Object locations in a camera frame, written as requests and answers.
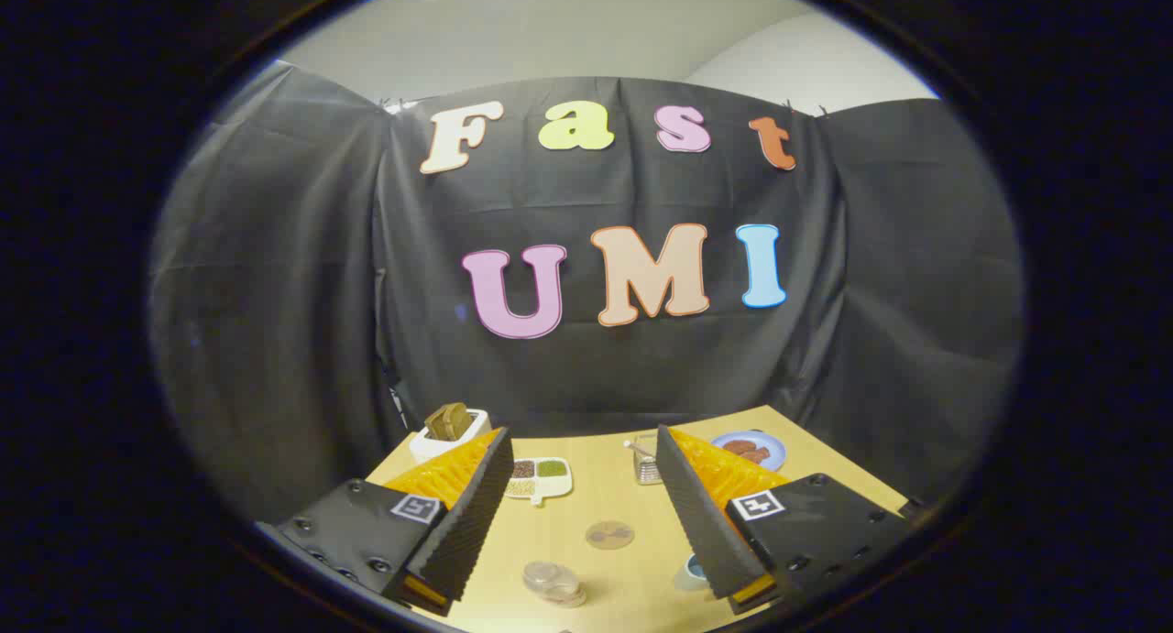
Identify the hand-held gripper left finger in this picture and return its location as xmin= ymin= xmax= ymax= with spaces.
xmin=275 ymin=427 xmax=516 ymax=617

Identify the black backdrop cloth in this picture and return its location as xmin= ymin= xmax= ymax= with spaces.
xmin=147 ymin=60 xmax=1025 ymax=524

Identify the wooden table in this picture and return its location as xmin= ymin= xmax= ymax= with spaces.
xmin=367 ymin=404 xmax=908 ymax=633

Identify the clear juice bottle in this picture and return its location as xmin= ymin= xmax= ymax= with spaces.
xmin=522 ymin=560 xmax=587 ymax=608

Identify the blue speckled cup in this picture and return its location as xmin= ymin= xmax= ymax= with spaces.
xmin=674 ymin=552 xmax=711 ymax=593

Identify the white toaster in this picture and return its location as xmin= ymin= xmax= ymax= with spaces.
xmin=409 ymin=409 xmax=492 ymax=464

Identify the small ribbed glass jar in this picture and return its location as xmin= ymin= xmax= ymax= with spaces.
xmin=625 ymin=433 xmax=663 ymax=486

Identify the round printed wooden coaster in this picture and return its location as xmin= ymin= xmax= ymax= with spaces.
xmin=585 ymin=520 xmax=636 ymax=551

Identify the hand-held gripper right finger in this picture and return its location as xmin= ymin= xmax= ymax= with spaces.
xmin=654 ymin=424 xmax=917 ymax=616

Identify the white divided tray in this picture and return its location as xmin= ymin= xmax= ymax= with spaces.
xmin=504 ymin=456 xmax=574 ymax=507

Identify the light blue plate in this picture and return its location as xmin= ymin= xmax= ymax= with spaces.
xmin=710 ymin=430 xmax=787 ymax=472

